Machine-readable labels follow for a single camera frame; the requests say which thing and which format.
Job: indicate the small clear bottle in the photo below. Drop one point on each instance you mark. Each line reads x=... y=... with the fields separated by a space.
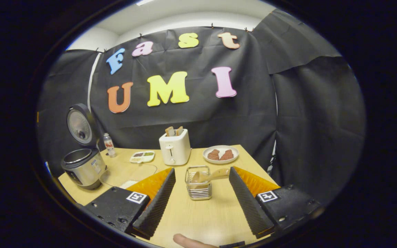
x=109 y=146

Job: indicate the wooden spoon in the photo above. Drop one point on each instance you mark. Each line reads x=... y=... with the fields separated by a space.
x=215 y=175

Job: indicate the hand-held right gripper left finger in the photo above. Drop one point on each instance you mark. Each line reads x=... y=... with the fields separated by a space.
x=157 y=206

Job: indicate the black backdrop cloth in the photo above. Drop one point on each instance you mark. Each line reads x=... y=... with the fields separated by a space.
x=253 y=117

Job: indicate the divided dish with beans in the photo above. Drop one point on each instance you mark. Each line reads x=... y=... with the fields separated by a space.
x=142 y=157

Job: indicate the brown meat piece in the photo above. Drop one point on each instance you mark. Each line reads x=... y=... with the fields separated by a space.
x=226 y=155
x=213 y=155

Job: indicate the round white plate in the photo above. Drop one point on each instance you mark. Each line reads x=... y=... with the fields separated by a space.
x=222 y=147

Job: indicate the white toaster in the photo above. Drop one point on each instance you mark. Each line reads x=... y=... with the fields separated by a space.
x=177 y=151

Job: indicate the dark silver rice cooker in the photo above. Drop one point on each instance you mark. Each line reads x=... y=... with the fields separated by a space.
x=83 y=168

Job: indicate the toast slice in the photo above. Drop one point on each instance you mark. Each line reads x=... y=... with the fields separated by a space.
x=179 y=130
x=170 y=131

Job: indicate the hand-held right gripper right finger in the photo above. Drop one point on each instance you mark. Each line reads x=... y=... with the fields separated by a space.
x=248 y=206

